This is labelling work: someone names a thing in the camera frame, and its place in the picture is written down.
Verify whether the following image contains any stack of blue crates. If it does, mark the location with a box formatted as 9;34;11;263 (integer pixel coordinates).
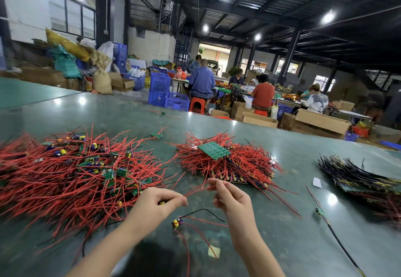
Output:
112;42;128;67

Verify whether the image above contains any small green board with wires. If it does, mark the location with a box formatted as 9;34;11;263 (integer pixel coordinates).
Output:
147;108;183;119
138;126;168;141

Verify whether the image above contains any large open cardboard box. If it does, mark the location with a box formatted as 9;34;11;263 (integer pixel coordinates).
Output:
280;108;352;140

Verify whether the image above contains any bundled pile of red-wired panels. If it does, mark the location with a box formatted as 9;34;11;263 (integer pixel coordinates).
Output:
170;130;303;220

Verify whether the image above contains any green plastic bag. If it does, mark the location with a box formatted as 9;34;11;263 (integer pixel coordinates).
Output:
48;45;83;79

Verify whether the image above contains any large wall window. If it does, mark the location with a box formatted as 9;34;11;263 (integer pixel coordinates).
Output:
47;0;96;40

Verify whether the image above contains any loose heap of red-wired boards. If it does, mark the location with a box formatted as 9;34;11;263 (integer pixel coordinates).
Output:
0;126;186;257

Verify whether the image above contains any green circuit board panel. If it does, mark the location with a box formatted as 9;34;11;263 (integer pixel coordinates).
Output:
197;141;231;161

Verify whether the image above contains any person's left forearm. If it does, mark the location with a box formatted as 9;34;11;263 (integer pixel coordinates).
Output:
65;222;143;277

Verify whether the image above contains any white plastic bag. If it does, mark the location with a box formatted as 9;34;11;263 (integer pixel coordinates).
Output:
97;41;114;62

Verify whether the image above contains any closed cardboard box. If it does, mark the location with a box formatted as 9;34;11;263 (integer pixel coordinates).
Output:
369;125;401;144
20;66;66;88

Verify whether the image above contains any dark steel column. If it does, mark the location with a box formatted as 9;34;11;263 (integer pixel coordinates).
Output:
278;29;301;84
95;0;115;48

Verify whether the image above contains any small board with black wire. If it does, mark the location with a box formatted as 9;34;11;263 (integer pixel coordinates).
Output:
305;185;368;277

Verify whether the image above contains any blue plastic crate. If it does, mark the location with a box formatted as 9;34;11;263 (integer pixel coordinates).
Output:
147;91;167;108
149;72;171;93
277;103;296;121
165;92;190;111

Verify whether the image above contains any pile of black-wired boards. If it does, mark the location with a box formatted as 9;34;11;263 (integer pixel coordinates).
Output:
315;154;401;222

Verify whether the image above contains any person's right forearm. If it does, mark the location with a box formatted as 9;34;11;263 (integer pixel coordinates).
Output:
228;225;286;277

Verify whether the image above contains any brown paper sack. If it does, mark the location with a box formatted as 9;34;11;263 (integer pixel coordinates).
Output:
92;65;113;95

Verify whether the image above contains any yellow coil with wires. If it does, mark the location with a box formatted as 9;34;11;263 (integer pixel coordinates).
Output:
170;208;229;277

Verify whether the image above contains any person's left hand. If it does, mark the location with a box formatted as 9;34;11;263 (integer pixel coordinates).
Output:
125;187;189;235

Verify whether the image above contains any blue crate with white items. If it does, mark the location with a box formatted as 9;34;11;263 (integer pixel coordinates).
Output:
123;74;146;92

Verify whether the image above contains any person's right hand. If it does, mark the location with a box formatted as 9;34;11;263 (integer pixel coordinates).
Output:
207;178;261;235

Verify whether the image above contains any red wire lead assembly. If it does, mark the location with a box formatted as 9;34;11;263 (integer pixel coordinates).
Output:
158;180;220;207

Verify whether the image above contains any yellow plastic bag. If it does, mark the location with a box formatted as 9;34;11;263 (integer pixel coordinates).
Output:
46;28;91;63

